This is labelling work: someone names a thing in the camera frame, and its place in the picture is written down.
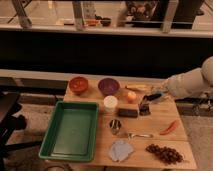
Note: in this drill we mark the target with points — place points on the black dish brush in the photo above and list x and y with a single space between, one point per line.
146 100

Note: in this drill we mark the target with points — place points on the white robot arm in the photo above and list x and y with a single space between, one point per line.
189 83

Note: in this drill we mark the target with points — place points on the purple bowl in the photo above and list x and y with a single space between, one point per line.
108 86

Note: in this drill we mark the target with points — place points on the dark red background bowl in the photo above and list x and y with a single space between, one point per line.
105 22

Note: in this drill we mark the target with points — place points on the white cup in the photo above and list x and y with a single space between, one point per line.
110 103

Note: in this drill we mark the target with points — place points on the peach fruit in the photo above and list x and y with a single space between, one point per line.
131 96

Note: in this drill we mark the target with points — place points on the black rectangular block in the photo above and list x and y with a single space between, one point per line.
128 113

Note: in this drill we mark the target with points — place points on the metal measuring cup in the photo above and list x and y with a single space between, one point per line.
115 126

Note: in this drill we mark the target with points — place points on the yellow corn cob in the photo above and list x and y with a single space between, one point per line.
141 88

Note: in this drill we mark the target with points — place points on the small black box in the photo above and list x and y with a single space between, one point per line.
144 112

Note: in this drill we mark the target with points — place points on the blue plastic cup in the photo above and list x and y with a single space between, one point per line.
163 96

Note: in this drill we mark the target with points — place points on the green plastic tray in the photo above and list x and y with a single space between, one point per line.
71 132

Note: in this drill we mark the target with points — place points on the blue cloth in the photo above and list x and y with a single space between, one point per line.
120 150

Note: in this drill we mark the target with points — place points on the red chili pepper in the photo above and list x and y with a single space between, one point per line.
171 128

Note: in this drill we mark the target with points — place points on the dark grape bunch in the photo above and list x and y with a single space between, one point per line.
165 154

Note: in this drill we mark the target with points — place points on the black chair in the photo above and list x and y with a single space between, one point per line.
8 106

